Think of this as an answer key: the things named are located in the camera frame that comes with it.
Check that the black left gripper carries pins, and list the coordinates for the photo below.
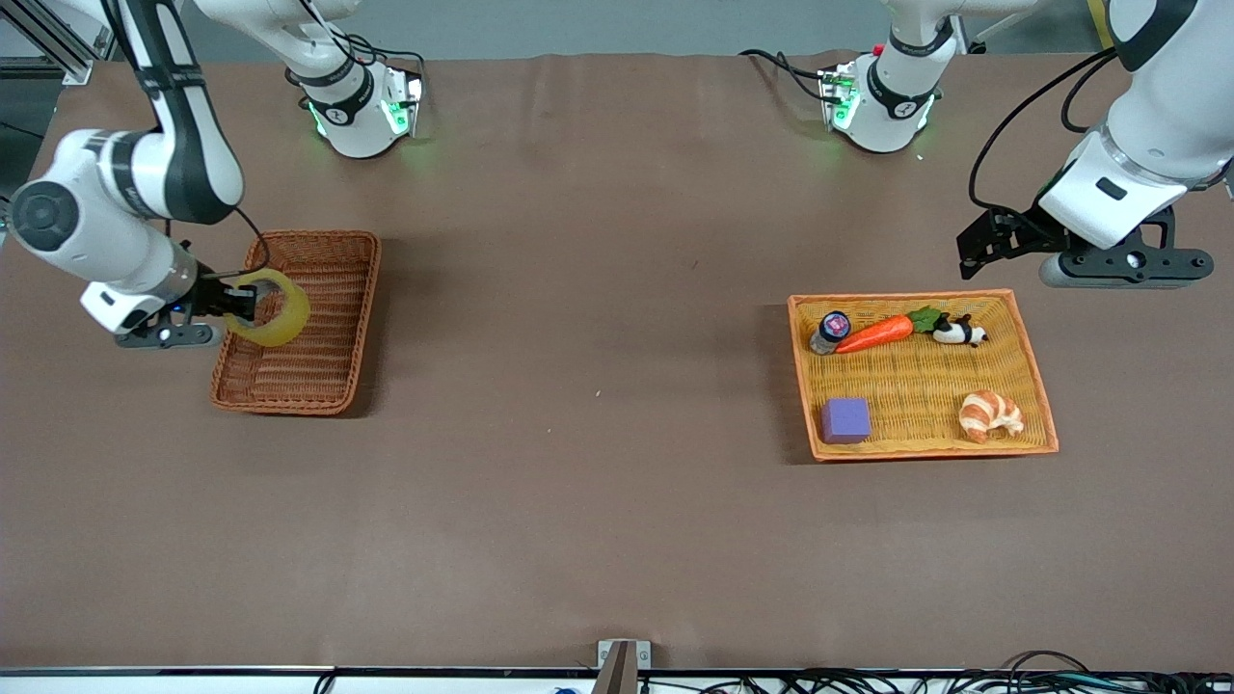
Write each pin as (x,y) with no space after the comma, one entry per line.
(1014,235)

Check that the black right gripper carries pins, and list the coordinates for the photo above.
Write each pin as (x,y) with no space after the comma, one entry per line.
(210,295)

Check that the yellow clear tape roll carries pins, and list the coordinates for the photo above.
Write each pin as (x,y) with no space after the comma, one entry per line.
(289,318)

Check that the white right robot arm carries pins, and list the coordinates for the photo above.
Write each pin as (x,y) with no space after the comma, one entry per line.
(125,183)

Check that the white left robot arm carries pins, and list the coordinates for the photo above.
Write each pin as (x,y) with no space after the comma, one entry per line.
(1147,145)

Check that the brown wicker basket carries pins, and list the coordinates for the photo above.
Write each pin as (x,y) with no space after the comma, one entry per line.
(318,366)

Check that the orange wicker basket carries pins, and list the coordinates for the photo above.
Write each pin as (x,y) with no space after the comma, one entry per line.
(916,439)

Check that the black white panda toy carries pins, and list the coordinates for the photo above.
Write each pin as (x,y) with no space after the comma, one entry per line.
(956,333)

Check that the orange toy carrot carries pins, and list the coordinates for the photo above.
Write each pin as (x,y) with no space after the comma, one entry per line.
(877,333)

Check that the toy croissant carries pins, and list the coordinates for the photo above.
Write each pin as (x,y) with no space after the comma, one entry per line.
(988,414)

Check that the small jar purple lid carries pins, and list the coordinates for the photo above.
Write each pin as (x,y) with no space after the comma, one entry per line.
(831,328)

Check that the purple cube block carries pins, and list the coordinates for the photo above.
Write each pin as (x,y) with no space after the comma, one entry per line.
(845,420)

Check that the aluminium frame profile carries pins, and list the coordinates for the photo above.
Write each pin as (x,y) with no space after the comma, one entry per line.
(58,43)

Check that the metal table bracket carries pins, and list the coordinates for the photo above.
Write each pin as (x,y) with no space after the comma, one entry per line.
(622,665)

